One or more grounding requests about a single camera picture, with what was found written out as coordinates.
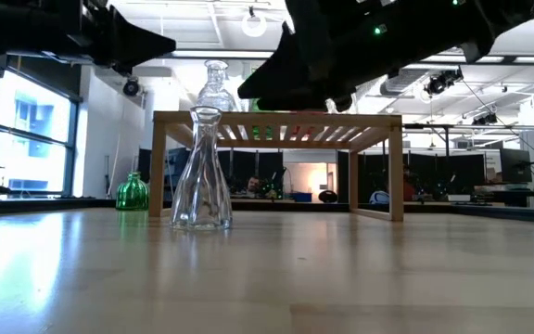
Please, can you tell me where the large glass window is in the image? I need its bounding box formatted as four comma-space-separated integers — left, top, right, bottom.
0, 69, 81, 200

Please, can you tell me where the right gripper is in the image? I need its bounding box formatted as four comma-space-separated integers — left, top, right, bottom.
237, 0, 463, 111

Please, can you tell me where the clear bulbous ribbed glass vase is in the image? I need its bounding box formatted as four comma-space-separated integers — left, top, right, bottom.
196, 58, 236, 112

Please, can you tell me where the black aluminium rig frame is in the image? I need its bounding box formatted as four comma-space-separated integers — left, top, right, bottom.
0, 197, 534, 226

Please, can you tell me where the clear twisted glass vase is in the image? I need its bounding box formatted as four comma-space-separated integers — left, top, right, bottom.
170, 105, 234, 232

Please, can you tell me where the person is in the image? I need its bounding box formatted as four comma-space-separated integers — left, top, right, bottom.
400, 164, 419, 203
244, 175, 262, 199

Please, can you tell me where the wooden slatted shelf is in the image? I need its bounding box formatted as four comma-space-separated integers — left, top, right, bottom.
148, 109, 405, 223

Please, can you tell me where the small black track light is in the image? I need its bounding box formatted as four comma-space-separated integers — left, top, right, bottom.
472, 112, 499, 126

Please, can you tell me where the black track light cluster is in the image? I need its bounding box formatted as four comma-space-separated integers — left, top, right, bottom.
424, 68, 464, 96

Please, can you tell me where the small green ribbed vase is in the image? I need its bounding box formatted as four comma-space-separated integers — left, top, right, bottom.
115, 171, 150, 212

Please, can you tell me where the silver air duct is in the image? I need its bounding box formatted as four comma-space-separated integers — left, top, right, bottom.
380, 68, 428, 96

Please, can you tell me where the black computer monitor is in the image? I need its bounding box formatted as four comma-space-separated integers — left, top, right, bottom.
500, 148, 533, 185

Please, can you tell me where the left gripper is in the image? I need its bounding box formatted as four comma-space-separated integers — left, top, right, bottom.
62, 0, 177, 71

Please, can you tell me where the black ceiling spotlight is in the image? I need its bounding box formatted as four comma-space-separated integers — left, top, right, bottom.
121, 76, 141, 97

